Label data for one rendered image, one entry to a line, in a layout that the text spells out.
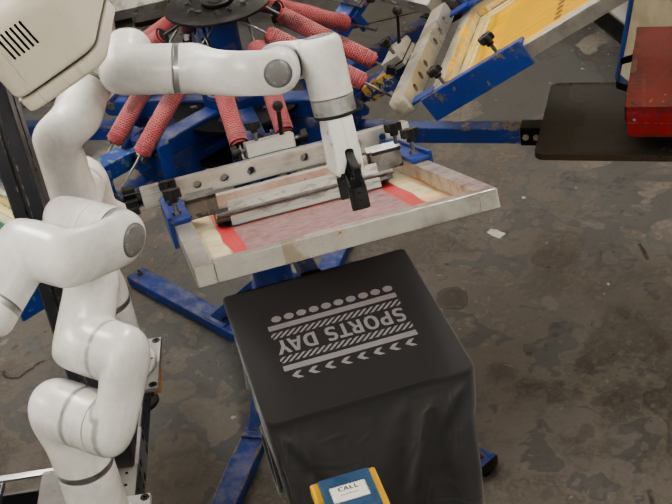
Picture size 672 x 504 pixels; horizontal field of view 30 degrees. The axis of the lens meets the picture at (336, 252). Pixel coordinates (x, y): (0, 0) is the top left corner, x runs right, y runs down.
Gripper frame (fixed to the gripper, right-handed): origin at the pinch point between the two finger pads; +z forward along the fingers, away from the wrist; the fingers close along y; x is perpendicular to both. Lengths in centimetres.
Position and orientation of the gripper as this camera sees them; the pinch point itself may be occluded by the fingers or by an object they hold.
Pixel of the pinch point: (354, 198)
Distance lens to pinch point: 217.6
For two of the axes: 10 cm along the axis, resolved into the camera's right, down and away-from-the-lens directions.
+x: 9.5, -2.6, 1.4
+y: 2.0, 2.4, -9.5
